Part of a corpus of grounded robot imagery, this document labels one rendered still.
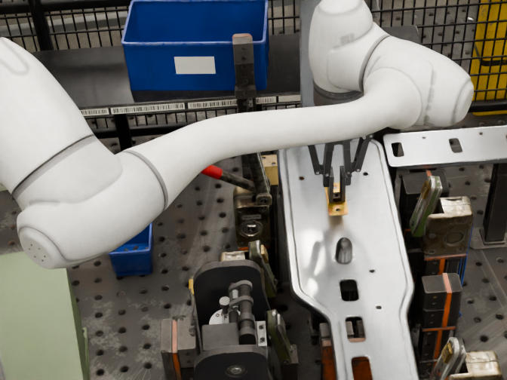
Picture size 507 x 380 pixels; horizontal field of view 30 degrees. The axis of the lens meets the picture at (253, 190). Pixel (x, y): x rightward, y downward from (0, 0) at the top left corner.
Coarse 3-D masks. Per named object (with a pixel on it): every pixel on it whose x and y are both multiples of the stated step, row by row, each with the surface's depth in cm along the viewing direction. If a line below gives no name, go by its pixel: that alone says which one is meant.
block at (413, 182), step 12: (408, 180) 192; (420, 180) 192; (444, 180) 191; (408, 192) 189; (420, 192) 189; (444, 192) 189; (408, 204) 191; (408, 216) 193; (408, 228) 196; (408, 240) 199; (408, 252) 202; (420, 252) 202
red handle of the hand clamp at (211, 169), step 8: (208, 168) 174; (216, 168) 175; (216, 176) 175; (224, 176) 176; (232, 176) 177; (240, 176) 178; (232, 184) 177; (240, 184) 177; (248, 184) 178; (256, 192) 179
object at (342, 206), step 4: (336, 184) 185; (336, 188) 184; (336, 192) 182; (336, 196) 183; (340, 196) 182; (336, 200) 182; (340, 200) 182; (328, 204) 182; (332, 204) 182; (336, 204) 181; (340, 204) 181; (344, 204) 181; (328, 208) 181; (332, 208) 181; (336, 208) 181; (340, 208) 181; (344, 208) 181; (328, 212) 180; (332, 212) 180; (336, 212) 180; (340, 212) 180; (344, 212) 180; (348, 212) 180
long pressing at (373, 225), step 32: (288, 160) 195; (320, 160) 194; (352, 160) 194; (384, 160) 194; (288, 192) 188; (320, 192) 188; (352, 192) 187; (384, 192) 187; (288, 224) 182; (320, 224) 182; (352, 224) 181; (384, 224) 181; (288, 256) 176; (320, 256) 176; (384, 256) 175; (320, 288) 171; (384, 288) 170; (384, 320) 165; (352, 352) 161; (384, 352) 160
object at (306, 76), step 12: (312, 0) 182; (300, 12) 184; (312, 12) 184; (300, 24) 186; (300, 36) 188; (300, 48) 190; (300, 60) 191; (300, 72) 193; (300, 84) 196; (312, 84) 196; (300, 96) 198; (312, 96) 199
